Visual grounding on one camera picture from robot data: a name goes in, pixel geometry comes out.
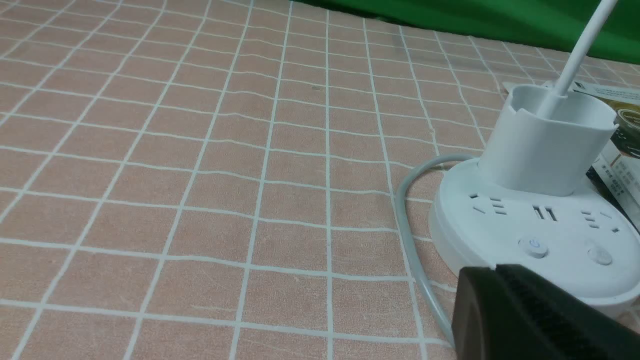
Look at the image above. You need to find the pink grid tablecloth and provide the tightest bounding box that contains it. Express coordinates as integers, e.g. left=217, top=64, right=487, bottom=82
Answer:
left=0, top=0, right=569, bottom=360

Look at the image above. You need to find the white desk lamp power strip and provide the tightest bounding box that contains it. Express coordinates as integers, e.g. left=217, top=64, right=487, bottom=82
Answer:
left=416, top=0, right=640, bottom=318

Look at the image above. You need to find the grey lamp power cable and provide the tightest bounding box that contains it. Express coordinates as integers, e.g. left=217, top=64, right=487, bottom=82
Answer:
left=394, top=153, right=476, bottom=347

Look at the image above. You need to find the top self-driving textbook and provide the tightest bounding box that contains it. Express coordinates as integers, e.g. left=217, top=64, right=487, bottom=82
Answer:
left=479, top=80, right=639, bottom=235

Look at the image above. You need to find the green backdrop cloth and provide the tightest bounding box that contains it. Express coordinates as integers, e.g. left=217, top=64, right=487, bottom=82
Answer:
left=308, top=0, right=640, bottom=65

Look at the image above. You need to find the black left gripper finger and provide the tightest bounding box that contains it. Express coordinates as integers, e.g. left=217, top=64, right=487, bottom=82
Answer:
left=451, top=264, right=640, bottom=360

